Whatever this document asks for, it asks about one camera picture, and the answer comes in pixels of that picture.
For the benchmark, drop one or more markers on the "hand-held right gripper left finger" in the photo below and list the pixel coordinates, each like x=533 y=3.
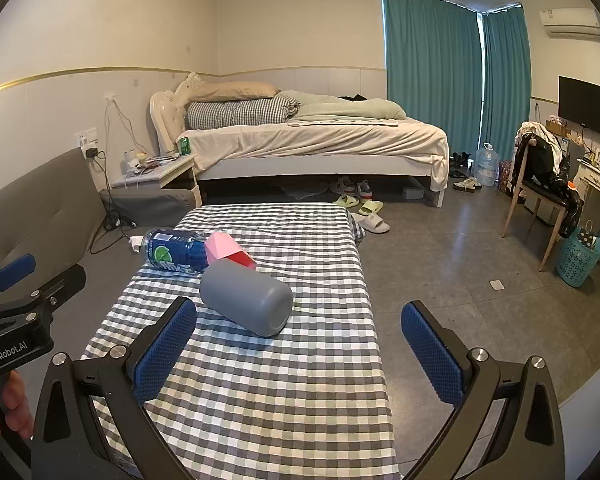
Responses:
x=165 y=350

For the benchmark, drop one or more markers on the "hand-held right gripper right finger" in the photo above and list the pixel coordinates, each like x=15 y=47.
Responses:
x=432 y=355

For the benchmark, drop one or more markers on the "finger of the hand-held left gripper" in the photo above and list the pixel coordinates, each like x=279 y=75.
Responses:
x=55 y=285
x=12 y=268

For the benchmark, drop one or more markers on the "grey cup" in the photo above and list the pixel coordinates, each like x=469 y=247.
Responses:
x=245 y=300

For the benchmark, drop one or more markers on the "person's left hand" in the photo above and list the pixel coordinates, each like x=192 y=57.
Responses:
x=19 y=405

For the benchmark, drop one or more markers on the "grey sofa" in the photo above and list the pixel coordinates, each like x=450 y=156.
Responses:
x=35 y=200

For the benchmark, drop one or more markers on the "crumpled white tissue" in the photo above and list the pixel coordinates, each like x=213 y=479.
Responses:
x=135 y=245

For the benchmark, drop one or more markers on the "white paper scrap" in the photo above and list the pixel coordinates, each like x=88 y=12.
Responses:
x=496 y=285

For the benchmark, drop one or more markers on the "blue plastic bottle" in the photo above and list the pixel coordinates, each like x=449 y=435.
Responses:
x=175 y=252

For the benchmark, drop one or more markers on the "pink and red carton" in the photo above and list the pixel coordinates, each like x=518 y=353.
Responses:
x=221 y=248

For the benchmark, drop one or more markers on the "checkered tablecloth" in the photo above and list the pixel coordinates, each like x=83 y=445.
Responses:
x=280 y=390

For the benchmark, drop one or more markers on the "black charger plug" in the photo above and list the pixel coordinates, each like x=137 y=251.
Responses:
x=92 y=153

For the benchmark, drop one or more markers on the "white slipper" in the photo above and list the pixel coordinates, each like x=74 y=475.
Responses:
x=372 y=222

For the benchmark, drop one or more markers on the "white nightstand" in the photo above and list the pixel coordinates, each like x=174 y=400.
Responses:
x=155 y=175

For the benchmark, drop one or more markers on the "light green slipper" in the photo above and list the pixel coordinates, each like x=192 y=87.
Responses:
x=347 y=201
x=371 y=208

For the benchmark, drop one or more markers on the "blue laundry basket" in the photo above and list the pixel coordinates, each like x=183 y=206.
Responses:
x=577 y=262

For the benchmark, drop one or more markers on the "white sneakers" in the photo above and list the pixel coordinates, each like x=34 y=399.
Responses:
x=467 y=185

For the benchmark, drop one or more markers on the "wooden chair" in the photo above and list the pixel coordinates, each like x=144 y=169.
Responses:
x=517 y=200

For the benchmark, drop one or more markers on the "shoes under bed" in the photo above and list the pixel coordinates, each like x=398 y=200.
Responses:
x=352 y=187

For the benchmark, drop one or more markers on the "green can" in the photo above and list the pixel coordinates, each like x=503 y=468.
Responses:
x=185 y=146

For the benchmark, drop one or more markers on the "large water jug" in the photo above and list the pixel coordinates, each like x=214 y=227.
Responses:
x=485 y=167

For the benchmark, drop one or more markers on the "small gift bag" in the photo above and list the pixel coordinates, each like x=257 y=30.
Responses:
x=587 y=235

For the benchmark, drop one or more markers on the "black boots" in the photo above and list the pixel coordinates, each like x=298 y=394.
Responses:
x=461 y=160

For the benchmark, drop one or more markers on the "white bed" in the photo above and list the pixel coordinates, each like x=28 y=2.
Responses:
x=330 y=166

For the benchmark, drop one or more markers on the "black jacket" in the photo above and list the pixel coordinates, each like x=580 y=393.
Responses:
x=542 y=165

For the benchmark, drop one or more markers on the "white dressing table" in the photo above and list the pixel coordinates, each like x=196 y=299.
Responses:
x=597 y=185

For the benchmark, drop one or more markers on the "beige bed sheet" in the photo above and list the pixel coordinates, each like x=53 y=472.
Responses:
x=320 y=140

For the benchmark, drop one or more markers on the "white garment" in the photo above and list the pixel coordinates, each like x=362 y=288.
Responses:
x=542 y=132

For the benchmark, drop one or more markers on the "folded checkered quilt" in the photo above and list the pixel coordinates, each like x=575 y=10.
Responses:
x=240 y=112

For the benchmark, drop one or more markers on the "light green blanket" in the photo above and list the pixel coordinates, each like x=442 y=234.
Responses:
x=345 y=109

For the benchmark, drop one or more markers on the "beige pillow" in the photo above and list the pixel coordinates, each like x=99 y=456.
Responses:
x=230 y=91

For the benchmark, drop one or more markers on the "narrow teal curtain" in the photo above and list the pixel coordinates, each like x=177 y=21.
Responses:
x=505 y=85

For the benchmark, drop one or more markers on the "wide teal curtain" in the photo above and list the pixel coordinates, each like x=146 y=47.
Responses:
x=430 y=70

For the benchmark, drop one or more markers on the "black television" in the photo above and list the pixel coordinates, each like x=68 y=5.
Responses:
x=584 y=104

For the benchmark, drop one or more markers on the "white air conditioner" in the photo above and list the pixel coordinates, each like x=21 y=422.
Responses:
x=572 y=22

